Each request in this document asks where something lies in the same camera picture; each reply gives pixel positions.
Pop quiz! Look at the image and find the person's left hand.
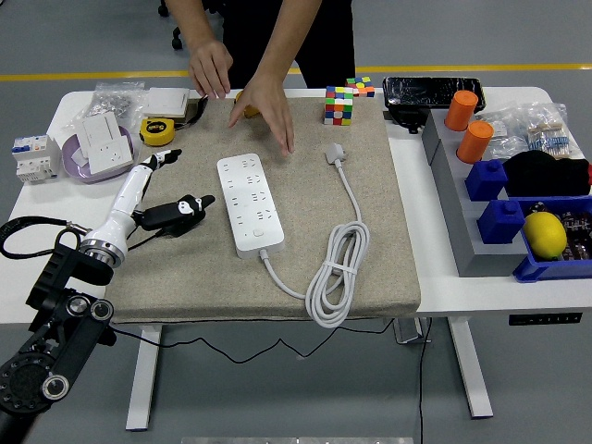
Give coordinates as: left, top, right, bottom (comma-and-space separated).
228, 71, 296, 157

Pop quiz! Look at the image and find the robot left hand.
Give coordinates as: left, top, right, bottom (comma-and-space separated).
79, 148, 216, 254

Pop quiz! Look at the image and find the person's right hand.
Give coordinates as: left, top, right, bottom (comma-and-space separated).
188, 39, 234, 100

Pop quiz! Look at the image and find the black plug adapter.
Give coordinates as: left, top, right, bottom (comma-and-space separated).
154, 213, 207, 239

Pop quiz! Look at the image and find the white power strip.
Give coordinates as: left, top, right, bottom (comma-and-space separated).
216, 153, 286, 259

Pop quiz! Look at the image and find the yellow tape measure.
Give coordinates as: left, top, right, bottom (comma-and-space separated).
234, 90, 261, 119
139, 117, 178, 147

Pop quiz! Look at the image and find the purple bowl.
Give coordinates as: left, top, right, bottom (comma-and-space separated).
60, 125, 136, 185

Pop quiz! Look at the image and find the person's body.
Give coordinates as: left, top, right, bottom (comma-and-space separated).
221, 0, 357, 90

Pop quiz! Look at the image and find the large Rubik's cube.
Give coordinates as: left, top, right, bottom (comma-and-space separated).
324, 85, 354, 126

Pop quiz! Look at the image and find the black office chair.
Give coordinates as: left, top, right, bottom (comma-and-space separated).
156, 0, 186, 51

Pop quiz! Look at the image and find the small Rubik's cube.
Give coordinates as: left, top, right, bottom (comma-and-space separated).
345, 76, 376, 99

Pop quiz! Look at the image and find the beige fabric mat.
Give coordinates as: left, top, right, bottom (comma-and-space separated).
105, 95, 422, 324

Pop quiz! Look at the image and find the white circuit breaker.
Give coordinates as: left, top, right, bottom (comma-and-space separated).
10, 134, 63, 185

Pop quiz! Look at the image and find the clear bag of screws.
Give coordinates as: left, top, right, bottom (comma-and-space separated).
62, 81, 147, 130

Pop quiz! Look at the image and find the black plastic-wrapped tray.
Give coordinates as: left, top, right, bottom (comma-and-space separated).
382, 76, 487, 114

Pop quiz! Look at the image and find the white table leg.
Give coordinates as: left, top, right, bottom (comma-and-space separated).
447, 317, 494, 420
125, 323, 164, 432

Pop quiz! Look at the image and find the orange cylinder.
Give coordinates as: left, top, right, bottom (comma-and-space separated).
444, 90, 479, 132
456, 120, 496, 165

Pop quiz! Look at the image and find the blue block with knob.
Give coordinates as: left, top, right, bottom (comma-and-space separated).
476, 198, 527, 245
464, 159, 510, 203

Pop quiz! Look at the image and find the clear bag of small parts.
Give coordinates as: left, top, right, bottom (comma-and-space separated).
478, 109, 532, 162

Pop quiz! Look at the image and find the grey stepped block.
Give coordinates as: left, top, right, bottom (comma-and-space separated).
421, 109, 531, 278

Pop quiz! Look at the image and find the clear bag of resistors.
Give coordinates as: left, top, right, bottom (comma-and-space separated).
524, 101, 585, 161

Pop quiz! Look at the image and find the black cloth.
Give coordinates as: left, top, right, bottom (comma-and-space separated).
501, 149, 592, 198

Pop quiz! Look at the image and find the yellow lemon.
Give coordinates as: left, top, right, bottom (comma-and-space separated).
522, 211, 569, 261

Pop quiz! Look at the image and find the blue plastic bin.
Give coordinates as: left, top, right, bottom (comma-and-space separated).
512, 195, 592, 283

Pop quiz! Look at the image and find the bag of dark components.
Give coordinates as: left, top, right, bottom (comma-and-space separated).
557, 210, 592, 263

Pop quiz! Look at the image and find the black table control panel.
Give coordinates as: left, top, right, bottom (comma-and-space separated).
508, 313, 584, 327

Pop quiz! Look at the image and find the white wall socket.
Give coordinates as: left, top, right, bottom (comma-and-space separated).
86, 136, 136, 176

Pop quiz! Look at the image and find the black lanyard strap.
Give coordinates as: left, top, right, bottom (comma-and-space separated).
177, 94, 210, 131

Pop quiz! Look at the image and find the white wall switch box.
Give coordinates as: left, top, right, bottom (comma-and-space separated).
141, 87, 191, 118

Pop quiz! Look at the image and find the white switch plate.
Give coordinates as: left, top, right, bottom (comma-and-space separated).
74, 112, 125, 158

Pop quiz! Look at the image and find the white power cord with plug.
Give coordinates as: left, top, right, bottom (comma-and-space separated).
259, 142, 371, 329

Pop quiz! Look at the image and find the thin black plug cord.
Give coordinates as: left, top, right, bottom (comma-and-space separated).
108, 228, 397, 365

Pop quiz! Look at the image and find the grey metal bracket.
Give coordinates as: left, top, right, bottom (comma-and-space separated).
392, 317, 432, 345

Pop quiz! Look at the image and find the black hanging cable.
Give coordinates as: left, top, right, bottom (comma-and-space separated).
418, 317, 434, 444

